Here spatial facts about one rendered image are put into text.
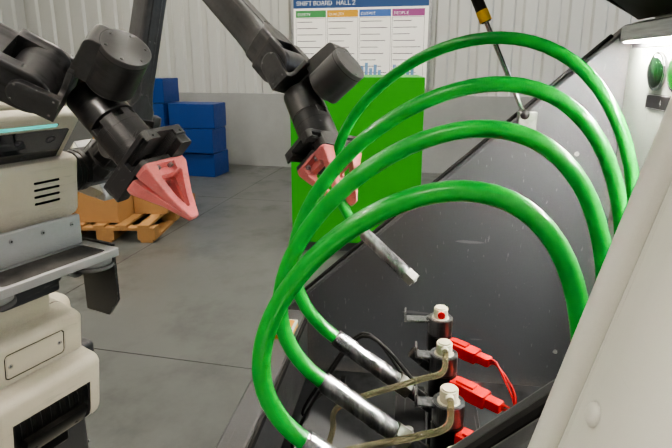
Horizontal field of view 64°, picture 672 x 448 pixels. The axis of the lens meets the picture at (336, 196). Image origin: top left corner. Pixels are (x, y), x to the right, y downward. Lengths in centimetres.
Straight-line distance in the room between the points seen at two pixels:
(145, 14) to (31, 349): 68
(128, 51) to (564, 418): 55
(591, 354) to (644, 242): 5
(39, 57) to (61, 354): 72
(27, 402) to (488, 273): 87
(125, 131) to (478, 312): 65
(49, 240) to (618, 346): 104
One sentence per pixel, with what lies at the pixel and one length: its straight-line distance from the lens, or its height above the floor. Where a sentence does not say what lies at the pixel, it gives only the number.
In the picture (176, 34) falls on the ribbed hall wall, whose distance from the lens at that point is 799.
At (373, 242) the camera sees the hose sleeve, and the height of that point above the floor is 115.
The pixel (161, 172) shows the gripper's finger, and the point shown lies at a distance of 66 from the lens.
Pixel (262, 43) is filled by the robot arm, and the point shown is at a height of 142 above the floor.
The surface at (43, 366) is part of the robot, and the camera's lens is 126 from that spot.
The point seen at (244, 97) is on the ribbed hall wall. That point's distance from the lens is 757.
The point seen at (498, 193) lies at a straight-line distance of 35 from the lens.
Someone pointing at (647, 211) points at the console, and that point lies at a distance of 24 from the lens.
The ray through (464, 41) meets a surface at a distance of 65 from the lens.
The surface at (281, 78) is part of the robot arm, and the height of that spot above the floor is 137.
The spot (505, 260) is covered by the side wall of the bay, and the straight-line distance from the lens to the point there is 96.
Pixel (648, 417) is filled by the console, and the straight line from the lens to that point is 20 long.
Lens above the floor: 139
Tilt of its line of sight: 14 degrees down
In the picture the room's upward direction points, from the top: straight up
